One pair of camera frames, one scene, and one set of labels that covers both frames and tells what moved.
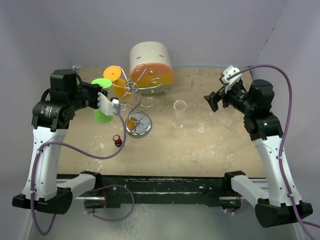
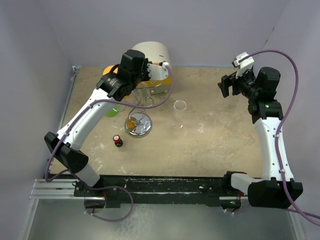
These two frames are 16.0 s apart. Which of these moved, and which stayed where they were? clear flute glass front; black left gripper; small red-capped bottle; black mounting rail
Moved: black left gripper
Stayed: small red-capped bottle; black mounting rail; clear flute glass front
